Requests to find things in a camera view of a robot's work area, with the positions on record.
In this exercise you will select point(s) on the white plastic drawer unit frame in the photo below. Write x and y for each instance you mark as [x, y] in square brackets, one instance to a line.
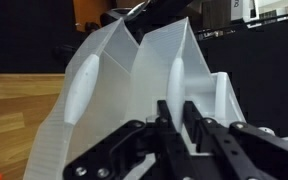
[225, 96]

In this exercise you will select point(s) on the translucent drawer pulled far open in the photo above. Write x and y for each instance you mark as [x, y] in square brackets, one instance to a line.
[84, 93]

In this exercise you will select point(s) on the black office chair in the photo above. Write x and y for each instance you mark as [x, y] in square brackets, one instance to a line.
[130, 10]

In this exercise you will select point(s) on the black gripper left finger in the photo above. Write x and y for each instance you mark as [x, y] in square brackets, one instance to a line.
[170, 150]

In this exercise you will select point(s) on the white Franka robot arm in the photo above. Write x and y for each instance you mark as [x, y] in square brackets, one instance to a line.
[287, 138]

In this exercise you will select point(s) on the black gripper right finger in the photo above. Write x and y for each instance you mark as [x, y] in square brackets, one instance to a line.
[237, 153]

